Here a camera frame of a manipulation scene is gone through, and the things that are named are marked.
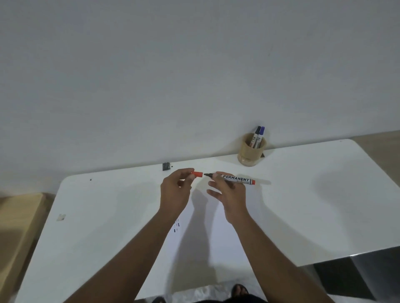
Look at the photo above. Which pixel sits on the person's left hand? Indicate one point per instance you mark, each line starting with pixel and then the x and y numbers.
pixel 173 193

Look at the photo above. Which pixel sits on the person's right hand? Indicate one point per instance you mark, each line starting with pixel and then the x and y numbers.
pixel 234 199

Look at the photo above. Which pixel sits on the red capped white marker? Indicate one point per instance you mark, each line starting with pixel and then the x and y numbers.
pixel 243 180

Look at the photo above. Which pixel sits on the red marker cap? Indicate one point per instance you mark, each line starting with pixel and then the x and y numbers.
pixel 197 174

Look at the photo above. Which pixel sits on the round wooden pen holder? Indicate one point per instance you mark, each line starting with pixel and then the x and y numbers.
pixel 250 156

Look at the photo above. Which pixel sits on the white paper sheet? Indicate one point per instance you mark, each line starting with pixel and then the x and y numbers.
pixel 200 249

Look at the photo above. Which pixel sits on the black capped white marker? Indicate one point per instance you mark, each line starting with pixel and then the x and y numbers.
pixel 257 129

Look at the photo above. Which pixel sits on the blue capped white marker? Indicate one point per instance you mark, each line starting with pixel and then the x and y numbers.
pixel 261 130

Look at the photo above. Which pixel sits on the person's right forearm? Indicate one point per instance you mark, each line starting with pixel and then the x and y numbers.
pixel 275 268

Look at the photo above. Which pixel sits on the person's left forearm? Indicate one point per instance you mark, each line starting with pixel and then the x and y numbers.
pixel 125 265

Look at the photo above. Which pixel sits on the person's right foot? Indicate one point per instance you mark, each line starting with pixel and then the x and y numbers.
pixel 240 291

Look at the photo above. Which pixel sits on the person's foot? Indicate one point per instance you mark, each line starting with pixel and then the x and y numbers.
pixel 240 291
pixel 159 300

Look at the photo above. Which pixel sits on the person's left foot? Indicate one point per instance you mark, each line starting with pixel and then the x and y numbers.
pixel 159 300

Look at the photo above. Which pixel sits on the black shorts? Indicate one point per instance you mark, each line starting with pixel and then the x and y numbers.
pixel 231 299

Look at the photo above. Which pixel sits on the small torn sticker scrap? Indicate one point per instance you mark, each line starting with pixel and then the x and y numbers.
pixel 61 217

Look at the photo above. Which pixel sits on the light wooden cabinet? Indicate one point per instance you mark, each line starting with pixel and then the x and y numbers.
pixel 18 237

